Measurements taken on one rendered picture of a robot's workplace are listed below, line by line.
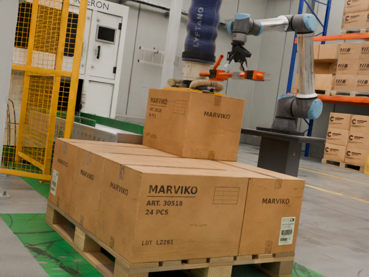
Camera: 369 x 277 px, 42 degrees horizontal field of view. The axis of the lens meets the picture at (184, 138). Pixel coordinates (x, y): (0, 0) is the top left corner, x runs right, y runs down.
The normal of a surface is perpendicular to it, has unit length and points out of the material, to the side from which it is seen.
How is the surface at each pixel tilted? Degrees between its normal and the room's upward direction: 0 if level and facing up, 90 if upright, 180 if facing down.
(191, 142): 90
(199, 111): 90
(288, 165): 90
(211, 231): 90
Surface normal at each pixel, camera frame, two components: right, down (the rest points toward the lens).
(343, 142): -0.82, -0.04
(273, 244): 0.54, 0.12
